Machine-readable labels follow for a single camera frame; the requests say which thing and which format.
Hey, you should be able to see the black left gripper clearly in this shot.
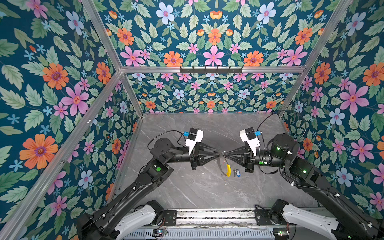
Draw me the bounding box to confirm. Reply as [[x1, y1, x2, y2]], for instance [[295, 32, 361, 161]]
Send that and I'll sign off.
[[165, 140, 221, 171]]

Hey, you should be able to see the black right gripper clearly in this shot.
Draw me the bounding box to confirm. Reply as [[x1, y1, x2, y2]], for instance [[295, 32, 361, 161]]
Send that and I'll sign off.
[[225, 142, 288, 175]]

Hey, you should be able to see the large black yellow keyring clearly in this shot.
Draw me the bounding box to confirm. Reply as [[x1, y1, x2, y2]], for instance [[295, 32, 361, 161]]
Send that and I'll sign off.
[[219, 151, 232, 178]]

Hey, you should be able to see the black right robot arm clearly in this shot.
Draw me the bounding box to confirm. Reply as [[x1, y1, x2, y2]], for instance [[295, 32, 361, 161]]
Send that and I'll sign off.
[[223, 134, 384, 240]]

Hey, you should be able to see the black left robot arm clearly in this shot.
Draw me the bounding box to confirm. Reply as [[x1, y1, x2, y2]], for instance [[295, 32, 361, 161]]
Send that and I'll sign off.
[[77, 138, 220, 240]]

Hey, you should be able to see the white ventilation grille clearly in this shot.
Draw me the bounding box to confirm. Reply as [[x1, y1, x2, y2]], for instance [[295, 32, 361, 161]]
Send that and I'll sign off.
[[124, 229, 275, 240]]

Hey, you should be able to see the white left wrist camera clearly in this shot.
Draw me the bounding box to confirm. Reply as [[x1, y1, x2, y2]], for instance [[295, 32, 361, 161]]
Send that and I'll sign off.
[[183, 128, 204, 155]]

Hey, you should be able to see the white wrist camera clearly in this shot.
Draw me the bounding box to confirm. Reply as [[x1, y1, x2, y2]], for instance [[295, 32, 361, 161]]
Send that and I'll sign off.
[[239, 128, 261, 156], [183, 128, 204, 155]]

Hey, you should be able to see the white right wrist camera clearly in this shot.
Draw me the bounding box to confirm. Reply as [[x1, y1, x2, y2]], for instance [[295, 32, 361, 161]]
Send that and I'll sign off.
[[239, 128, 261, 156]]

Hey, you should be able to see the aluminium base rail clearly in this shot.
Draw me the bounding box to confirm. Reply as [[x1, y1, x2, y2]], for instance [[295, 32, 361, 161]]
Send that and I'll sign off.
[[161, 208, 331, 229]]

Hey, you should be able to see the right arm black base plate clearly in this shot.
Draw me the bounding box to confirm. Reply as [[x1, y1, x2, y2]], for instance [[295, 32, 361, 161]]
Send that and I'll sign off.
[[254, 205, 295, 226]]

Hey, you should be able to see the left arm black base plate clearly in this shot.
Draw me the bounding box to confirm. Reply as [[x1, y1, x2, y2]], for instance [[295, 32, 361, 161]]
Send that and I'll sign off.
[[151, 210, 178, 227]]

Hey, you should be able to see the black wall hook rack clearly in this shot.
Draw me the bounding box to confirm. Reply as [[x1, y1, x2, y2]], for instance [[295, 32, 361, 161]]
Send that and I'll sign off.
[[179, 66, 243, 75]]

